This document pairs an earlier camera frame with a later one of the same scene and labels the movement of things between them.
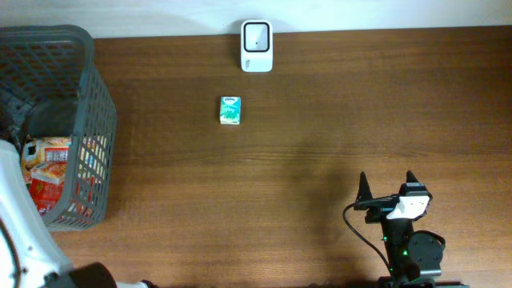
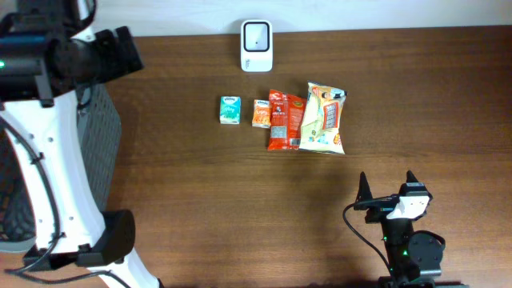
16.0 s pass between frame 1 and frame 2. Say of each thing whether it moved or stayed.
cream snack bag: moved
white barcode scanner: stayed
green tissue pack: stayed
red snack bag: moved
